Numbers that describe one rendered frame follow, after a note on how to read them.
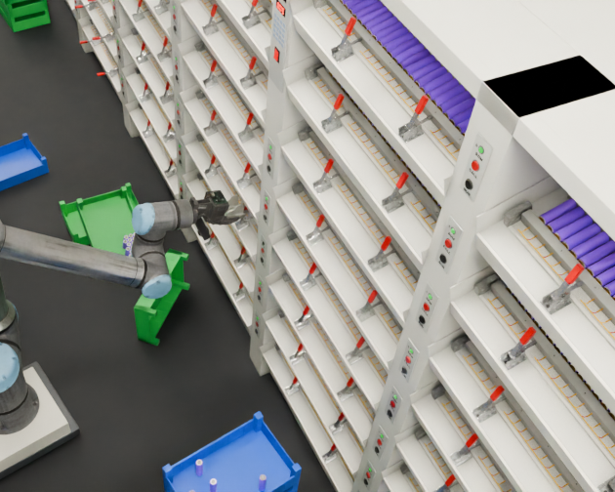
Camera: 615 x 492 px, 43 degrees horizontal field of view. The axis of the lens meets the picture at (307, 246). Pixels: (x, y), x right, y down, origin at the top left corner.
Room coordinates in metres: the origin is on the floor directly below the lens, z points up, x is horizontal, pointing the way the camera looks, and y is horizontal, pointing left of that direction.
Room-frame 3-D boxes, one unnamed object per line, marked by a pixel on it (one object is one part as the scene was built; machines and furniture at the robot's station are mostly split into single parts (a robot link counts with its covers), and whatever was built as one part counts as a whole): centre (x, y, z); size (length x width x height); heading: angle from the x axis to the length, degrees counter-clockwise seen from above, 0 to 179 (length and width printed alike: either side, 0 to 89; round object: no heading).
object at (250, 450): (0.89, 0.11, 0.52); 0.30 x 0.20 x 0.08; 132
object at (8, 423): (1.19, 0.89, 0.17); 0.19 x 0.19 x 0.10
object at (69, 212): (2.16, 0.86, 0.04); 0.30 x 0.20 x 0.08; 123
